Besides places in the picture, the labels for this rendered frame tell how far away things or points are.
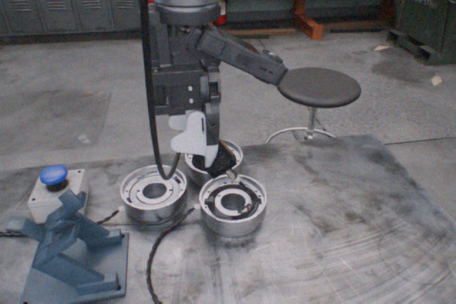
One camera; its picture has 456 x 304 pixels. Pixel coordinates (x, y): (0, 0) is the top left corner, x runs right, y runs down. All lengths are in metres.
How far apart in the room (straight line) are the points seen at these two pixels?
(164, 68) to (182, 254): 0.27
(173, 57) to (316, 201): 0.35
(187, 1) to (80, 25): 3.57
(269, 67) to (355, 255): 0.30
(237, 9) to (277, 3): 0.48
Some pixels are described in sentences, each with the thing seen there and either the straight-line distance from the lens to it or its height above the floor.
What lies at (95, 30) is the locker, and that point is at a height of 0.12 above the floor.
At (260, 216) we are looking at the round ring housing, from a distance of 0.53.
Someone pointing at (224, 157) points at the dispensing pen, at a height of 0.93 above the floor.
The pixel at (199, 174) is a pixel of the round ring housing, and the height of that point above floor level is 0.84.
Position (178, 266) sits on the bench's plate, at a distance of 0.52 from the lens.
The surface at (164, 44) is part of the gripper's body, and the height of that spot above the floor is 1.09.
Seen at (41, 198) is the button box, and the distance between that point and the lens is 0.61.
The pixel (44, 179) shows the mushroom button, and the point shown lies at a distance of 0.60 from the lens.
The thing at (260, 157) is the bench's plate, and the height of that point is 0.80.
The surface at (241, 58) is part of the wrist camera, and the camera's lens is 0.40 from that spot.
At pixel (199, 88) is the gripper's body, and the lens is 0.40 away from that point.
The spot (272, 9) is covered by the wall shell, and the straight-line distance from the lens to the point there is 4.48.
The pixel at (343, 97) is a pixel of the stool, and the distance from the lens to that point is 1.36.
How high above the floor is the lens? 1.22
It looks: 34 degrees down
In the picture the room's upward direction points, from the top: straight up
